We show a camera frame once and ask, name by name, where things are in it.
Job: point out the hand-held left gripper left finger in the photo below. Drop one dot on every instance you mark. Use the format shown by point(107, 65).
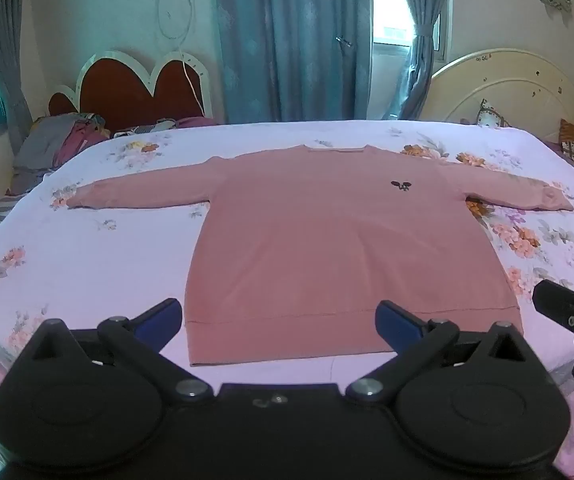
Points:
point(159, 317)

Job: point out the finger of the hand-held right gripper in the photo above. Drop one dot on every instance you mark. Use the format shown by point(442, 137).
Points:
point(557, 302)

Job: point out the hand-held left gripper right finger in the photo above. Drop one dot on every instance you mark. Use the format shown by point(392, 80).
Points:
point(397, 320)

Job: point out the pink sweater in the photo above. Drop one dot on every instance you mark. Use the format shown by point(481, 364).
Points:
point(317, 235)

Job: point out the pile of clothes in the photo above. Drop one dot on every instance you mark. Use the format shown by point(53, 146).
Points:
point(57, 140)

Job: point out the floral bed sheet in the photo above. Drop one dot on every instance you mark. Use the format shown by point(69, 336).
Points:
point(92, 270)

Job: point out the patterned cloth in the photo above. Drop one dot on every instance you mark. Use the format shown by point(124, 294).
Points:
point(142, 128)

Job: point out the white patterned pillow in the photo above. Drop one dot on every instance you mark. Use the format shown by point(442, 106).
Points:
point(493, 116)

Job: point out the magenta pillow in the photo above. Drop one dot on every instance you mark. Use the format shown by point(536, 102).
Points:
point(197, 121)

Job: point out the cream round headboard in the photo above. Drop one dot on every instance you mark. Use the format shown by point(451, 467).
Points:
point(517, 90)

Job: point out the red heart-shaped headboard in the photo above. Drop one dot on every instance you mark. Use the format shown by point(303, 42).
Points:
point(127, 95)

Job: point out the blue-grey tied curtain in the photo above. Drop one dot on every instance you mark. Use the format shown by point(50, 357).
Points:
point(424, 60)

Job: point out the curtain clip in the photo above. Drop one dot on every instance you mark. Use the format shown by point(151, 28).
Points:
point(344, 41)

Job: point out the blue-grey wide curtain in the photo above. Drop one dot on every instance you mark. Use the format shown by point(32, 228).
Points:
point(292, 40)

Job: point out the bright window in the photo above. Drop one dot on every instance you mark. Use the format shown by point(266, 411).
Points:
point(389, 10)

